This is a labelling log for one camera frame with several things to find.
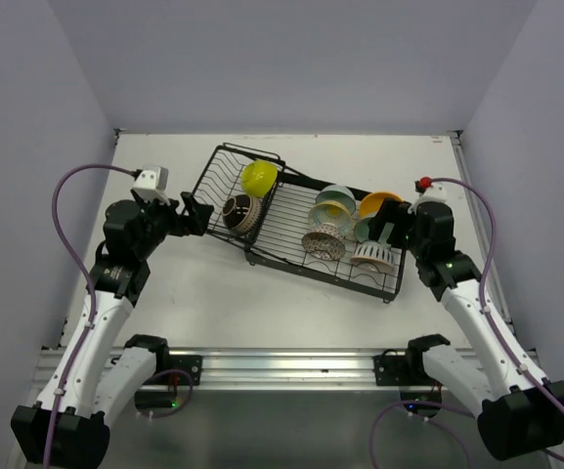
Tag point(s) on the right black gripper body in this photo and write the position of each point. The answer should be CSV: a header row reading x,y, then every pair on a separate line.
x,y
407,235

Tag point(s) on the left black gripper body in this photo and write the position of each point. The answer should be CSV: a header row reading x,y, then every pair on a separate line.
x,y
160,219

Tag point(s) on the white blue leaf bowl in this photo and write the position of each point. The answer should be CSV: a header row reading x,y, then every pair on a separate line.
x,y
374,256

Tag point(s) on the dark brown ribbed bowl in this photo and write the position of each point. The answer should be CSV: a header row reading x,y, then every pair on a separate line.
x,y
241,212

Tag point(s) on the lime green bowl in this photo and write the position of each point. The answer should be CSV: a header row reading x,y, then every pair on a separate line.
x,y
258,178

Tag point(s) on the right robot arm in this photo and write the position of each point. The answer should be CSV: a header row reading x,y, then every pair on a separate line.
x,y
517,408

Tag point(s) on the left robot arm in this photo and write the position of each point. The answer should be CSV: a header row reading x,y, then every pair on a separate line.
x,y
69,424

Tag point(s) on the mint green bowl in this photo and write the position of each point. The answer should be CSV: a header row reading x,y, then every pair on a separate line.
x,y
361,230

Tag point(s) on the orange yellow bowl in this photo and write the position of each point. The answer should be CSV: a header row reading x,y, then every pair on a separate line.
x,y
373,201

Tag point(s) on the teal striped yellow bowl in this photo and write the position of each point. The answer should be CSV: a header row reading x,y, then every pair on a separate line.
x,y
330,212

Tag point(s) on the dark green rim bowl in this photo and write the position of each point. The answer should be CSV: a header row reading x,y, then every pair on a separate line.
x,y
340,194

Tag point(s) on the red patterned bowl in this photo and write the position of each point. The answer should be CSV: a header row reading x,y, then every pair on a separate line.
x,y
324,242

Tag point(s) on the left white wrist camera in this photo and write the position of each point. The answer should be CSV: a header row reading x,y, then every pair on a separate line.
x,y
151,178

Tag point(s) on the black wire dish rack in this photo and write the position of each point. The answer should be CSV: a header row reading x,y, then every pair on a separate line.
x,y
275,241

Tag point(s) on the aluminium mounting rail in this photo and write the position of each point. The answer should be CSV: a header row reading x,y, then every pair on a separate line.
x,y
255,370

